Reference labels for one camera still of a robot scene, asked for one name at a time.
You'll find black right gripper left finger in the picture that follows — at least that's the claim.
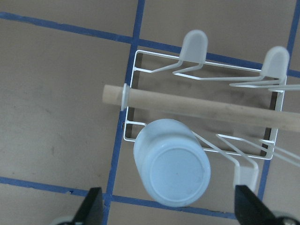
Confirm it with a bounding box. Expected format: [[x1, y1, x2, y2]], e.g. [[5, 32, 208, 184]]
[[72, 187, 103, 225]]

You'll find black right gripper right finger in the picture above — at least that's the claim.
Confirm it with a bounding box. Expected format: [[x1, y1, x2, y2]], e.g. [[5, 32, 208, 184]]
[[234, 185, 281, 225]]

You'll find white wire cup rack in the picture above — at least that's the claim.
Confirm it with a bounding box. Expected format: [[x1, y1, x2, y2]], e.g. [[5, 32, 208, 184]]
[[102, 30, 300, 195]]

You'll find light blue plastic cup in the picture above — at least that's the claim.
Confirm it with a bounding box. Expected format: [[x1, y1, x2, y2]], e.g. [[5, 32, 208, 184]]
[[133, 119, 211, 207]]

